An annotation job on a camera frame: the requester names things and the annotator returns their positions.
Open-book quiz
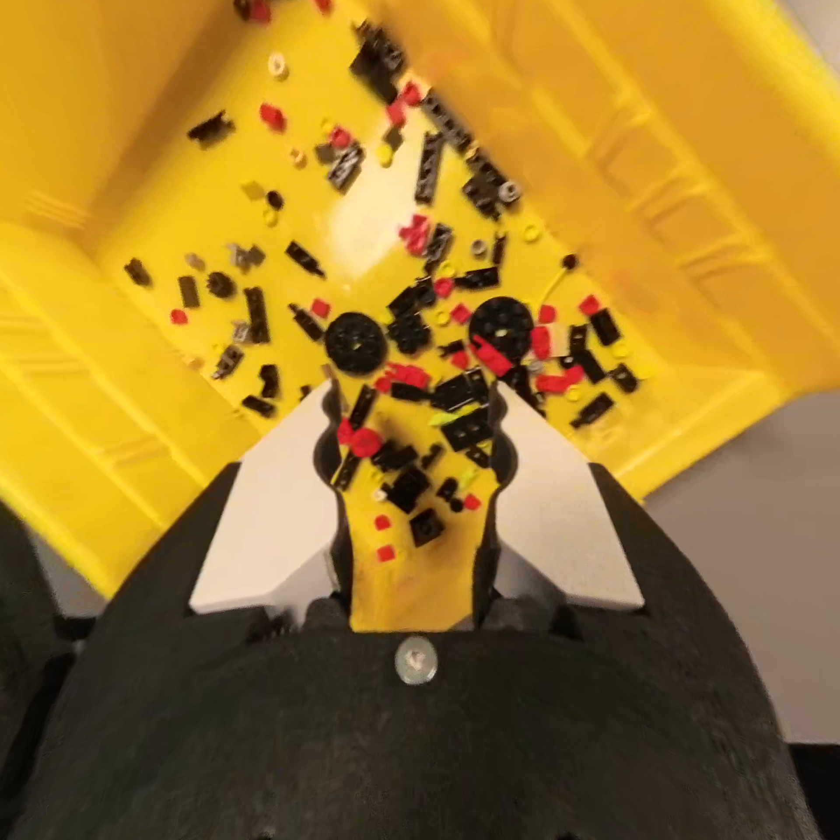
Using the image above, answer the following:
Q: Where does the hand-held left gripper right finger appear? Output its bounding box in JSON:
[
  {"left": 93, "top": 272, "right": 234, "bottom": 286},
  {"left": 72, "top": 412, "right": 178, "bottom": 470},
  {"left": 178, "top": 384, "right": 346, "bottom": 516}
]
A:
[{"left": 472, "top": 381, "right": 646, "bottom": 627}]

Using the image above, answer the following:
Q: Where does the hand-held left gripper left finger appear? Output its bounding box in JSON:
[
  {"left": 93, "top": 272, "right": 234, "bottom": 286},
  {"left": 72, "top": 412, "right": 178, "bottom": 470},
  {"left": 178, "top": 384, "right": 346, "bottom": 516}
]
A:
[{"left": 189, "top": 379, "right": 353, "bottom": 631}]

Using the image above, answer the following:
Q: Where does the pile of toy bricks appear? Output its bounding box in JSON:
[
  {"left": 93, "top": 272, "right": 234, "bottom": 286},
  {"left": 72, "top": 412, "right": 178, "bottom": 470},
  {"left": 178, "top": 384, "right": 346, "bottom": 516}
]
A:
[{"left": 121, "top": 0, "right": 657, "bottom": 567}]

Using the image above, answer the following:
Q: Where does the yellow plastic bin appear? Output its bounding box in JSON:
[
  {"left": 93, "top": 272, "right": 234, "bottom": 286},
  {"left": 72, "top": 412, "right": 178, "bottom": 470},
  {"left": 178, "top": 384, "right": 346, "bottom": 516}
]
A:
[{"left": 0, "top": 0, "right": 840, "bottom": 632}]

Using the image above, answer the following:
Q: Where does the black round toy plate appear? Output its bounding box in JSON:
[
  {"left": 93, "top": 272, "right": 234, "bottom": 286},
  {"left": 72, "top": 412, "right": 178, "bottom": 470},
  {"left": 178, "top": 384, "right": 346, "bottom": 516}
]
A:
[
  {"left": 469, "top": 297, "right": 534, "bottom": 362},
  {"left": 325, "top": 311, "right": 388, "bottom": 376}
]

